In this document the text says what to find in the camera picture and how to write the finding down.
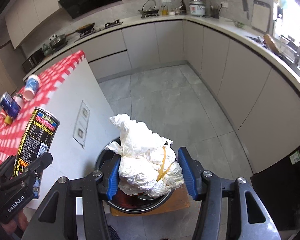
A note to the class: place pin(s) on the dark utensil holder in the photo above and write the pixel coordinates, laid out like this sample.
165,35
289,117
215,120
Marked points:
215,12

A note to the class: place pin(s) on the person's left hand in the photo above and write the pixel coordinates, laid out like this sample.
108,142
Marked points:
17,223

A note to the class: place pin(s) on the black appliance with sticker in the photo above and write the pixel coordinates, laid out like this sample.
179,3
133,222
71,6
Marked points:
277,192

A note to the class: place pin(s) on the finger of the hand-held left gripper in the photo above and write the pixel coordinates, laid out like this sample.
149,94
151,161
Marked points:
40,163
3,170

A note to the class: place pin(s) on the beige fridge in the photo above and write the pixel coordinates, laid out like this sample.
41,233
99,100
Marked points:
5,67

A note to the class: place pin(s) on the kitchen window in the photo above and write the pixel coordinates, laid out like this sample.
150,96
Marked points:
295,12

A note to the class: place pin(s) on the brown wooden tray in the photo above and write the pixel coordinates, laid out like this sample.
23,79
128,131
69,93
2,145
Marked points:
272,45

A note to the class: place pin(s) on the black toaster oven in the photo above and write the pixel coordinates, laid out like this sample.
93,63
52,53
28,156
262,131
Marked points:
32,60

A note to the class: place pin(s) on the black yellow drink can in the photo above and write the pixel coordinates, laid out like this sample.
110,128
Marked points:
37,135

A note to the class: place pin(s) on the white rice cooker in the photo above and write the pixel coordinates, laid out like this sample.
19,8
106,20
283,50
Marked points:
197,7

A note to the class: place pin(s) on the blue round tub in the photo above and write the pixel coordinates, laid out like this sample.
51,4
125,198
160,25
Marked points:
19,100

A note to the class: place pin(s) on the white paper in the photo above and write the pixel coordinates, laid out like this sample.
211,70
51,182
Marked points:
140,155

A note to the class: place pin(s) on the island socket panel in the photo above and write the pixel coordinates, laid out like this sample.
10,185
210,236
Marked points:
81,122

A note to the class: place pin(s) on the hanging dish scrubber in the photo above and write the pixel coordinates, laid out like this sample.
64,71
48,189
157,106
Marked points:
281,1

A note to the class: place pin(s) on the red checked tablecloth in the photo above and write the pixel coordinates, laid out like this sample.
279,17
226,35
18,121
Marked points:
52,80

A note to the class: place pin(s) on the grey base cabinets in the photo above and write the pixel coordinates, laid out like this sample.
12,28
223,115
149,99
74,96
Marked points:
215,67

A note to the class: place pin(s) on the blue paper cup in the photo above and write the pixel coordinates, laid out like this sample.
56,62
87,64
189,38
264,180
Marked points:
32,85

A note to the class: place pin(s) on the green teapot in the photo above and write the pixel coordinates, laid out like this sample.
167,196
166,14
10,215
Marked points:
46,50

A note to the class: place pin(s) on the blue soda can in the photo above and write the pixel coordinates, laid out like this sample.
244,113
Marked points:
9,105

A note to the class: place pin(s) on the dark pot with lid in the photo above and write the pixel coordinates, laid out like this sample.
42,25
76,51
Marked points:
58,42

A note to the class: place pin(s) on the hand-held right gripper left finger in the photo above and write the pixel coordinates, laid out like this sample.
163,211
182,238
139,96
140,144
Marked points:
113,180

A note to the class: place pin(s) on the black frying pan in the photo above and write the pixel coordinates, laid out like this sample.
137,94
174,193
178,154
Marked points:
86,28

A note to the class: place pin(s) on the hanging cleaver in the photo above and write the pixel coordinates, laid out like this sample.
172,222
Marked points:
245,6

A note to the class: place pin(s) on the black bucket bin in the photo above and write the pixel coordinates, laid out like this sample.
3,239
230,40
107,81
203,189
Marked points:
100,157

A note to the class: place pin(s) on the dark glass bottle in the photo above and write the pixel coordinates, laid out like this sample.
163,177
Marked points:
182,6

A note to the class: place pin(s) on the white kitchen island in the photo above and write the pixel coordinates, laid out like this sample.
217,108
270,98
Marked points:
90,130

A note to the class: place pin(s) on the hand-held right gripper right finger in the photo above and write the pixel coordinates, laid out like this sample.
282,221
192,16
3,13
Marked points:
186,172

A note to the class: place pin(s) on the orange oil bottle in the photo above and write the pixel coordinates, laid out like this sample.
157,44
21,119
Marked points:
164,11

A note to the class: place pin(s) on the black gas stove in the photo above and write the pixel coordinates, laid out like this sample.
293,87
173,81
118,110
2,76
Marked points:
107,26

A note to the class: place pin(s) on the pale cutting board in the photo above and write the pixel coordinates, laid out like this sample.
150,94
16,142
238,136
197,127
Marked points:
260,17

